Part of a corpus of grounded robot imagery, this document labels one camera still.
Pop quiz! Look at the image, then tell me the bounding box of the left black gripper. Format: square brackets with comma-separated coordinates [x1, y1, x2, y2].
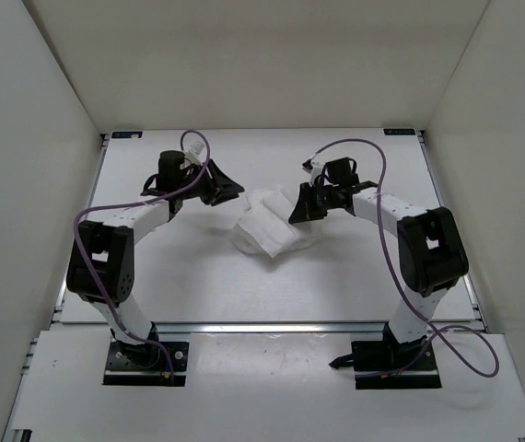
[180, 157, 246, 206]

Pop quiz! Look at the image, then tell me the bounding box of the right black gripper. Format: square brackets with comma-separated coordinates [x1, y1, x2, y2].
[288, 182, 339, 225]

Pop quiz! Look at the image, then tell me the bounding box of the white skirt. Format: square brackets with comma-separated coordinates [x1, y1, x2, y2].
[231, 184, 322, 258]

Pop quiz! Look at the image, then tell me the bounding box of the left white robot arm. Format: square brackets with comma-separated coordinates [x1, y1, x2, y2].
[66, 147, 244, 366]

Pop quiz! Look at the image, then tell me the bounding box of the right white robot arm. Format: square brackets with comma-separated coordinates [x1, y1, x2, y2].
[288, 157, 469, 369]

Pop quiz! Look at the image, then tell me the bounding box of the left blue corner label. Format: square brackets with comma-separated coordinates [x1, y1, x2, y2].
[111, 131, 143, 139]

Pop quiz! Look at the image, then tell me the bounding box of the blue corner label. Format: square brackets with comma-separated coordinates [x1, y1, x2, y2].
[111, 131, 143, 139]
[383, 128, 415, 136]

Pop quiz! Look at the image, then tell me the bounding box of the right blue corner label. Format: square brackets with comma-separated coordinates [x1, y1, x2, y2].
[383, 128, 415, 136]

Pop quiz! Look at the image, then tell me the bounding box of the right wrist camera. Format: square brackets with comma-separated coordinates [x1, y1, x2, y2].
[302, 158, 325, 186]

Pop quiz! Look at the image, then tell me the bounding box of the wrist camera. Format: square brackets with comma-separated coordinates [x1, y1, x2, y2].
[184, 140, 207, 165]
[302, 158, 325, 186]

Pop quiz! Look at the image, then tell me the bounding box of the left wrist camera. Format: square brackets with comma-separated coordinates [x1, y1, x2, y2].
[184, 140, 207, 165]

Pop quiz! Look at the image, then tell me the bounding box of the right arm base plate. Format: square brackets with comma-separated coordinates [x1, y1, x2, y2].
[351, 341, 442, 390]

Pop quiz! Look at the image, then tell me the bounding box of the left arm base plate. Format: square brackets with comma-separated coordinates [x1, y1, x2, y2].
[102, 340, 190, 387]

